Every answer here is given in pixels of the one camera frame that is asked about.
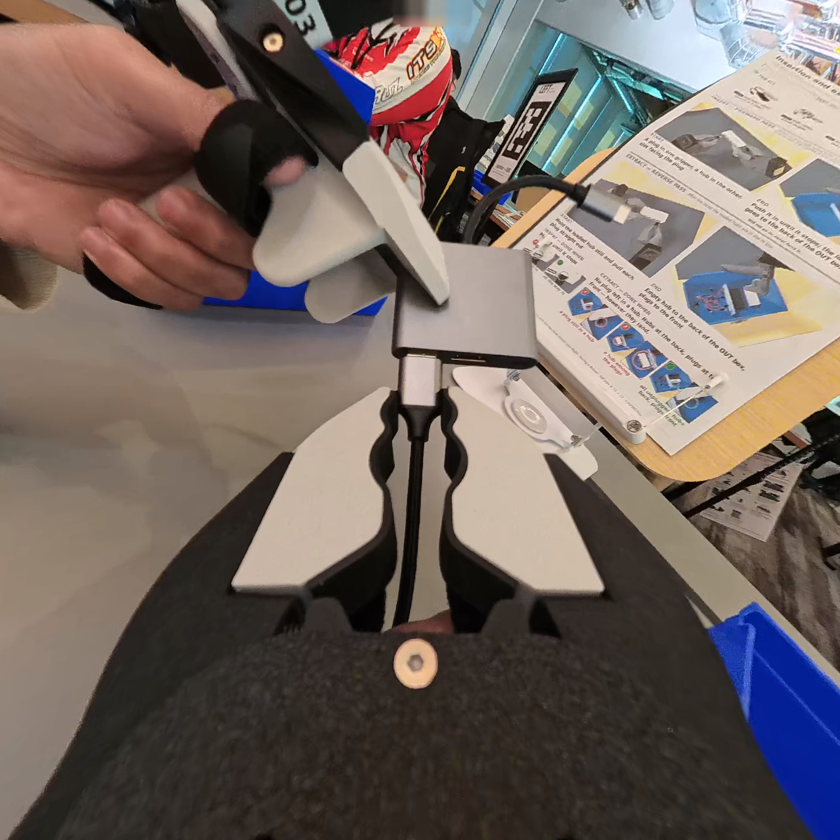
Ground dark cable grey plug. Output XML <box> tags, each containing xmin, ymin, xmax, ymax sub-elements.
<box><xmin>392</xmin><ymin>353</ymin><xmax>444</xmax><ymax>627</ymax></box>

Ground grey usb hub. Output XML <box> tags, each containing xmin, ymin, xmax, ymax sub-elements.
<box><xmin>392</xmin><ymin>243</ymin><xmax>540</xmax><ymax>370</ymax></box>

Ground short hub lead cable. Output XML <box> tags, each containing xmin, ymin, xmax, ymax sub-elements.
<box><xmin>462</xmin><ymin>174</ymin><xmax>634</xmax><ymax>245</ymax></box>

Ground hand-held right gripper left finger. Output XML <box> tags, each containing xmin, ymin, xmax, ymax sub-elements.
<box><xmin>231</xmin><ymin>387</ymin><xmax>400</xmax><ymax>601</ymax></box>

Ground silver ceiling ducts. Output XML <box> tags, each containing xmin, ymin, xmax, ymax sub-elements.
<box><xmin>617</xmin><ymin>0</ymin><xmax>840</xmax><ymax>67</ymax></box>

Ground person's left forearm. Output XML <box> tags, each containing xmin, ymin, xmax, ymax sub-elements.
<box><xmin>0</xmin><ymin>239</ymin><xmax>60</xmax><ymax>312</ymax></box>

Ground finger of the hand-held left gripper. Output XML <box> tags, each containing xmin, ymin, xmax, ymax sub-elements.
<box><xmin>305</xmin><ymin>259</ymin><xmax>398</xmax><ymax>324</ymax></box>
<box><xmin>343</xmin><ymin>141</ymin><xmax>452</xmax><ymax>308</ymax></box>

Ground laminated picture sheet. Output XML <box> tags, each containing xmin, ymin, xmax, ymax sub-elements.
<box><xmin>696</xmin><ymin>449</ymin><xmax>809</xmax><ymax>543</ymax></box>

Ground black bag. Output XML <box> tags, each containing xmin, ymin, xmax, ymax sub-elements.
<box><xmin>420</xmin><ymin>98</ymin><xmax>506</xmax><ymax>244</ymax></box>

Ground red white jacket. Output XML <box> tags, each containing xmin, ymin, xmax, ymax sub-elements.
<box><xmin>322</xmin><ymin>20</ymin><xmax>455</xmax><ymax>206</ymax></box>

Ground person's left hand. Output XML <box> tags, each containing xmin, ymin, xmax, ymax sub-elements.
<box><xmin>0</xmin><ymin>23</ymin><xmax>309</xmax><ymax>312</ymax></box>

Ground black framed marker sign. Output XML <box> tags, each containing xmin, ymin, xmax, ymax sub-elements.
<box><xmin>482</xmin><ymin>67</ymin><xmax>580</xmax><ymax>188</ymax></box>

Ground blue plastic bin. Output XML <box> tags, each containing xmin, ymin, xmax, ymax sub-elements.
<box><xmin>203</xmin><ymin>49</ymin><xmax>389</xmax><ymax>317</ymax></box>
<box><xmin>707</xmin><ymin>602</ymin><xmax>840</xmax><ymax>840</ymax></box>

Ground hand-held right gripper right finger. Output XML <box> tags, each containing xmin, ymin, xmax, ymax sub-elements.
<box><xmin>440</xmin><ymin>387</ymin><xmax>605</xmax><ymax>601</ymax></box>

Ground black tripod pole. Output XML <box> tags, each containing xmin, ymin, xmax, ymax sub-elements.
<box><xmin>682</xmin><ymin>433</ymin><xmax>840</xmax><ymax>519</ymax></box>

